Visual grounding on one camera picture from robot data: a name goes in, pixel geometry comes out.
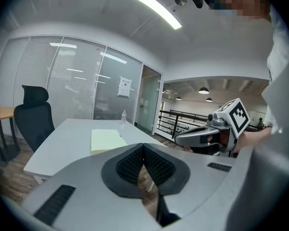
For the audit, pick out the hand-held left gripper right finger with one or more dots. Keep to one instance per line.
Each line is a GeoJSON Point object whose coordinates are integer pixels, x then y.
{"type": "Point", "coordinates": [197, 177]}

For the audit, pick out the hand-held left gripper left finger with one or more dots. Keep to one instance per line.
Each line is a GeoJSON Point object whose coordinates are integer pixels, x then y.
{"type": "Point", "coordinates": [86, 189]}

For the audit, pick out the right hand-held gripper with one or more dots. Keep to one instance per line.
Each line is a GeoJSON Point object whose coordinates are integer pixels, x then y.
{"type": "Point", "coordinates": [238, 119]}

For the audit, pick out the person's right forearm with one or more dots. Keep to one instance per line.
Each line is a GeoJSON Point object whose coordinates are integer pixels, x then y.
{"type": "Point", "coordinates": [254, 139]}

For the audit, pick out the white long table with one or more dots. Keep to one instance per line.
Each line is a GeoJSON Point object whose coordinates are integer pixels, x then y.
{"type": "Point", "coordinates": [69, 141]}

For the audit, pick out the black metal railing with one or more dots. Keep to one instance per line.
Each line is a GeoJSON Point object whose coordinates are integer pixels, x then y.
{"type": "Point", "coordinates": [183, 119]}

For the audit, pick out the black pendant lamp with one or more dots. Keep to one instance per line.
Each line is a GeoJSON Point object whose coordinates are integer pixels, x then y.
{"type": "Point", "coordinates": [203, 91]}
{"type": "Point", "coordinates": [209, 100]}

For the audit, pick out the frosted glass door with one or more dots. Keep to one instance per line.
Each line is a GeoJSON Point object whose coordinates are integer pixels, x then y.
{"type": "Point", "coordinates": [148, 100]}

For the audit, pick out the clear plastic water bottle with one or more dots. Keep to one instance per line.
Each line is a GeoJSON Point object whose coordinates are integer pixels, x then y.
{"type": "Point", "coordinates": [123, 118]}

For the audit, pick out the black mesh office chair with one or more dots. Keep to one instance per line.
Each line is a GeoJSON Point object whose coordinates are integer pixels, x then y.
{"type": "Point", "coordinates": [33, 124]}

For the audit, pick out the white paper notice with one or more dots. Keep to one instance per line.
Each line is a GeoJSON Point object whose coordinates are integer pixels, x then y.
{"type": "Point", "coordinates": [124, 86]}

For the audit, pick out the person's light grey shirt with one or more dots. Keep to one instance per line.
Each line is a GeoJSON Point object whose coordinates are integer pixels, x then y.
{"type": "Point", "coordinates": [279, 105]}

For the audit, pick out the glass partition with blinds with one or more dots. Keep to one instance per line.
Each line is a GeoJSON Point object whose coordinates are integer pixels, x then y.
{"type": "Point", "coordinates": [69, 80]}

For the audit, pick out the round wooden table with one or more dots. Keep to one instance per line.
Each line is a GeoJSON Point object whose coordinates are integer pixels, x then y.
{"type": "Point", "coordinates": [4, 113]}

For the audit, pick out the long ceiling light strip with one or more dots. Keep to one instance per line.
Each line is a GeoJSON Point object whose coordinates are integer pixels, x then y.
{"type": "Point", "coordinates": [156, 8]}

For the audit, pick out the round metal ceiling disc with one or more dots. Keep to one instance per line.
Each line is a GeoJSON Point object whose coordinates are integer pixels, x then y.
{"type": "Point", "coordinates": [180, 0]}

